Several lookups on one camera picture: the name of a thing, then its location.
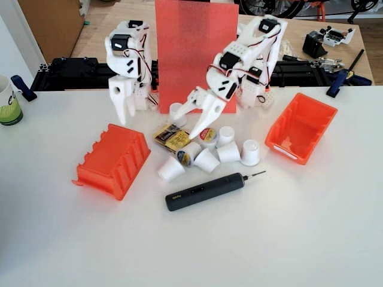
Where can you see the orange stand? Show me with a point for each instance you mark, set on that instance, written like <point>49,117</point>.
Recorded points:
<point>321,9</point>

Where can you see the white coffee pod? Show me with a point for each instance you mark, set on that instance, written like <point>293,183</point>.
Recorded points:
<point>250,152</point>
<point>228,153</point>
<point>181,122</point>
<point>170,170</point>
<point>226,134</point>
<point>206,161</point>

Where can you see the orange plastic bin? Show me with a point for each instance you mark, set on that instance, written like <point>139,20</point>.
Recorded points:
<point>119,155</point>

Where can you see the blue lid coffee pod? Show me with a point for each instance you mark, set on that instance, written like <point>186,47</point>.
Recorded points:
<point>188,152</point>

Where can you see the small green object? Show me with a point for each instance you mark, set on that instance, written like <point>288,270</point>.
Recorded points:
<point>86,23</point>

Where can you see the dark grey electric screwdriver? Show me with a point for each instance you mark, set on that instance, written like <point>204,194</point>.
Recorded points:
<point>197,192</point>

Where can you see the red foam sheet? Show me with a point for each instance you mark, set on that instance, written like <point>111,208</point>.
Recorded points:
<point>185,45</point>

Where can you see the white moving gripper finger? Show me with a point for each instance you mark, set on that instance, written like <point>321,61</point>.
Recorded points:
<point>130,106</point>
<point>188,109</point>

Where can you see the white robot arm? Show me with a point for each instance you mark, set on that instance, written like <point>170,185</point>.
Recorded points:
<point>242,52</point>
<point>125,64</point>

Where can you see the black bicycle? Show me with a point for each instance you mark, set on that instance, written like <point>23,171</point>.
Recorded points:
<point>269,7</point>

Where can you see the red lid coffee pod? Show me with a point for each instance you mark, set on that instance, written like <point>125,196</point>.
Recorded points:
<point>209,137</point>

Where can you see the white and green mug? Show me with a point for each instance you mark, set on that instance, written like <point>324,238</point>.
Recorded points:
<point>9,98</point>

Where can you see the black printed part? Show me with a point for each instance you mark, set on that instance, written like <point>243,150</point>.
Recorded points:
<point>312,46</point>

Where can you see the white fixed gripper finger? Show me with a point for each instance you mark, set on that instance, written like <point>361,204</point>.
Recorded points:
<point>121,110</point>
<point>206,124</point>

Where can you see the orange bin with white label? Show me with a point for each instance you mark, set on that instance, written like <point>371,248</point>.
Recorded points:
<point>302,131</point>

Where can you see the blue clamp with black bar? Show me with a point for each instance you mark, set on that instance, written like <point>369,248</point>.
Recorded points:
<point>336,83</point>

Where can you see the white device with circuit board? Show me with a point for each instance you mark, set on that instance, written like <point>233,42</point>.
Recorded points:
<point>335,37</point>

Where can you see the silver metal clamp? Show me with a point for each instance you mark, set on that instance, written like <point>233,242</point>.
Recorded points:
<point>329,64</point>

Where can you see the black aluminium rail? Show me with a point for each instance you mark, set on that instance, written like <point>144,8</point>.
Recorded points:
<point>311,76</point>

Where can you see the yellow and black packet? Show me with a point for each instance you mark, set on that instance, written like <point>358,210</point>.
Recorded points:
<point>170,139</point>

